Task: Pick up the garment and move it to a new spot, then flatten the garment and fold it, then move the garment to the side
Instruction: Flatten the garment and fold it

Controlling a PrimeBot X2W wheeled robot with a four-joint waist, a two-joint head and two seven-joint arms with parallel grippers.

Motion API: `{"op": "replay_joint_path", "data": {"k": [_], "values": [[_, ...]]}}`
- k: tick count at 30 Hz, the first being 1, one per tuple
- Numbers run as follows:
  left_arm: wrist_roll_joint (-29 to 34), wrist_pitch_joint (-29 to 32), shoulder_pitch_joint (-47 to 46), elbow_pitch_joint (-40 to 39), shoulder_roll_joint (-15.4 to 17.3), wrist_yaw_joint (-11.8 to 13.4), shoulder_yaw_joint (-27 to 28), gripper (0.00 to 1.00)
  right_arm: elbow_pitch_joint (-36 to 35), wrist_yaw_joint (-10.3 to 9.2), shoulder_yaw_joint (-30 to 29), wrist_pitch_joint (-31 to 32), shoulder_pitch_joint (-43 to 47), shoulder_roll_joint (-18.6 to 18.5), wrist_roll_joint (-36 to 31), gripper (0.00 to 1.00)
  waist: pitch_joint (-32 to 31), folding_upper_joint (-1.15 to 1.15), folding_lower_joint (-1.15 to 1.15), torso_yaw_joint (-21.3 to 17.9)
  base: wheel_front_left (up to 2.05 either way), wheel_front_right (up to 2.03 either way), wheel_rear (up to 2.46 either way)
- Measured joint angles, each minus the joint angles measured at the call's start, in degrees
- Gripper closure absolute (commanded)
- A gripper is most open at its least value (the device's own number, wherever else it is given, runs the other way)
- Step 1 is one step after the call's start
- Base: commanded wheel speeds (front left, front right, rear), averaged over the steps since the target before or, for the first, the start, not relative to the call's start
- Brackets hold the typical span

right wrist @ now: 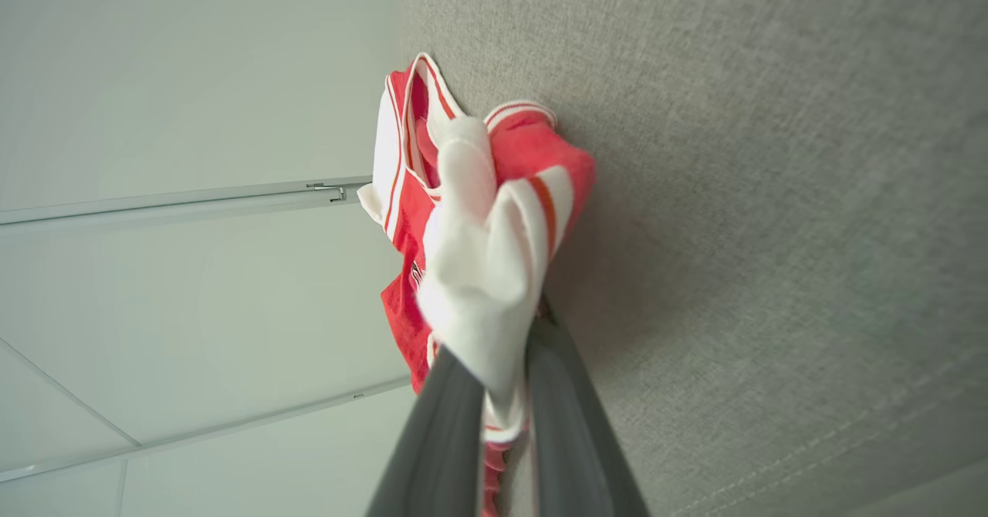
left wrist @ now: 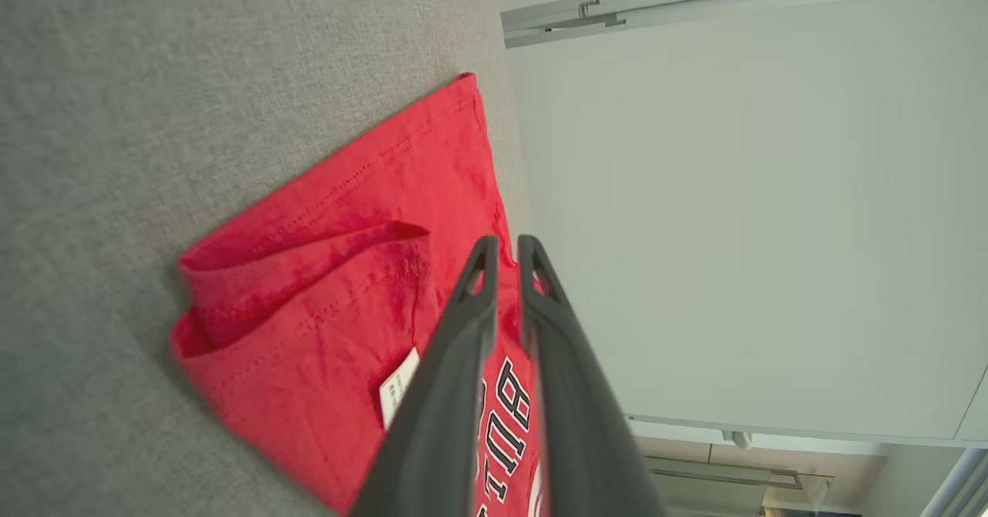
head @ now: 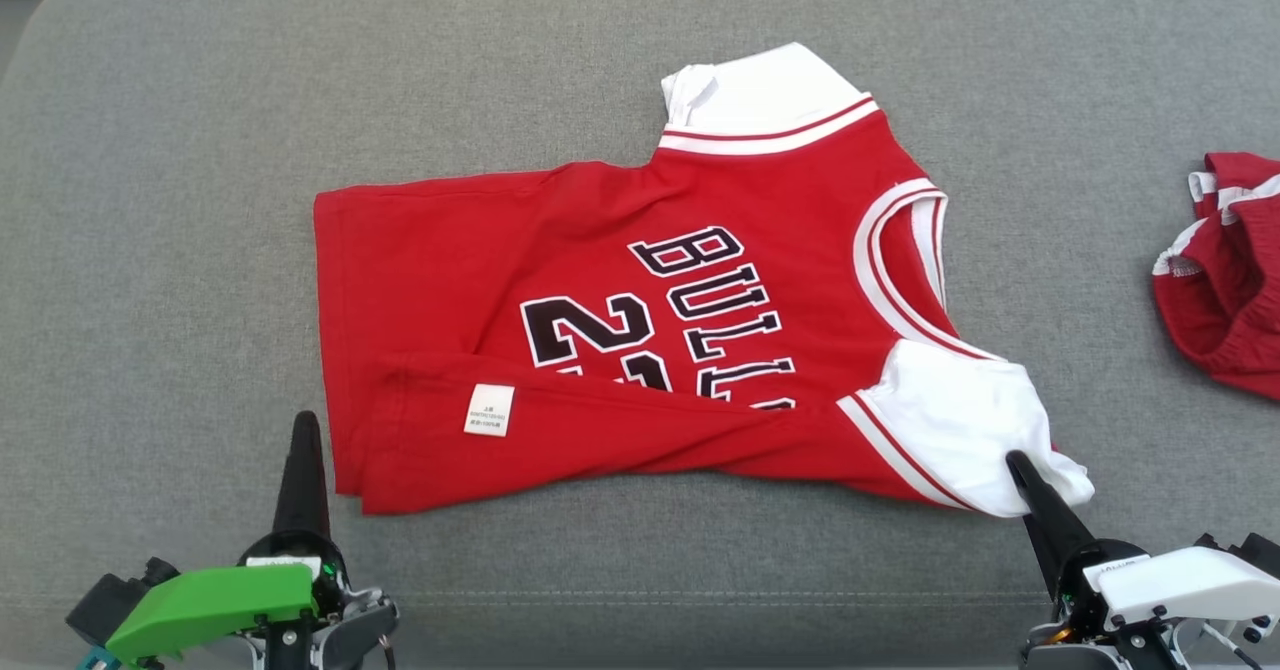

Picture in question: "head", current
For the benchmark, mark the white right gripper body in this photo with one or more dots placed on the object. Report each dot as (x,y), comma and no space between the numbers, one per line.
(1180,585)

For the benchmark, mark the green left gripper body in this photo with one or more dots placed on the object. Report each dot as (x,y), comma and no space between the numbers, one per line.
(210,600)

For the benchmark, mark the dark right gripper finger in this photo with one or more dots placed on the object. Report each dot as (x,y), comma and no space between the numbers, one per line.
(1050,520)

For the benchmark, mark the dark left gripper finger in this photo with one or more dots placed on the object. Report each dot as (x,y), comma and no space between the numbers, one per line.
(302,490)

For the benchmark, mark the red Bulls basketball jersey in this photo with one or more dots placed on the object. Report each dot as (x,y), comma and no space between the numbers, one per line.
(450,270)

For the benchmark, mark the red shorts with white stripe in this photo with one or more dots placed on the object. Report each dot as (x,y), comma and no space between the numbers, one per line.
(1230,300)

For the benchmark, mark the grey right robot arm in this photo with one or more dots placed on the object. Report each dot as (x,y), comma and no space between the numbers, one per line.
(1060,655)

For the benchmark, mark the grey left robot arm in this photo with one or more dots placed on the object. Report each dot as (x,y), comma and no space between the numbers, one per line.
(350,635)

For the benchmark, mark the grey fabric sofa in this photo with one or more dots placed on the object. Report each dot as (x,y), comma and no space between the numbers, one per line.
(200,250)

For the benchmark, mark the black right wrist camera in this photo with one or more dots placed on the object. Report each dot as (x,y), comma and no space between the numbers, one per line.
(1250,555)

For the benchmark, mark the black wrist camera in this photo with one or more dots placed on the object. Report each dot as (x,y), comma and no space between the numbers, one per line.
(1250,555)
(110,600)

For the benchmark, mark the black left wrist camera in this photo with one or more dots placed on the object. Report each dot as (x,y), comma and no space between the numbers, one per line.
(110,600)

